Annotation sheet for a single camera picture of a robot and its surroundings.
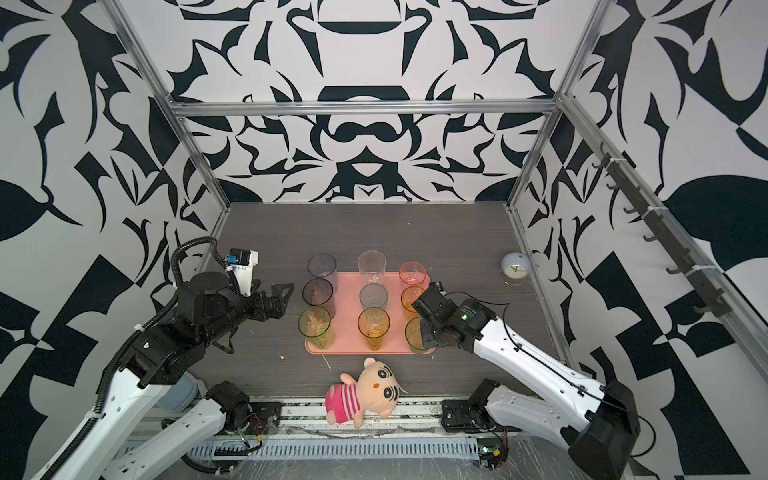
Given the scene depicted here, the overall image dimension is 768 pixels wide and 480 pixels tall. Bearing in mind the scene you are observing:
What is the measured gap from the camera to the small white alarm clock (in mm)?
966

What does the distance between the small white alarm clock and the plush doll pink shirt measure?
51 cm

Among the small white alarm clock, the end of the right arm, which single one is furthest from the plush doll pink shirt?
the small white alarm clock

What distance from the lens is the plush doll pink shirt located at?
0.72 metres

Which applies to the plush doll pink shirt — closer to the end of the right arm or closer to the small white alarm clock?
the end of the right arm
